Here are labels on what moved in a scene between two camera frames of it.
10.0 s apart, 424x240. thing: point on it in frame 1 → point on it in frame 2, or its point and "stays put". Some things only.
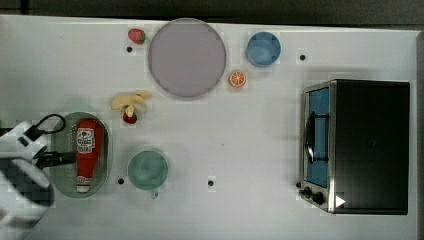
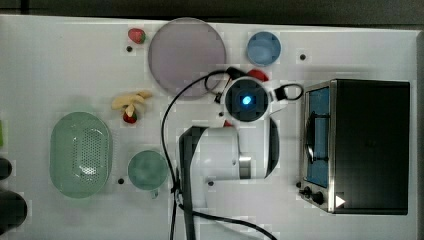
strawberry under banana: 130,119 stays put
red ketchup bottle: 89,134 → 258,74
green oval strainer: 65,176 stays put
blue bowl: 263,49 stays put
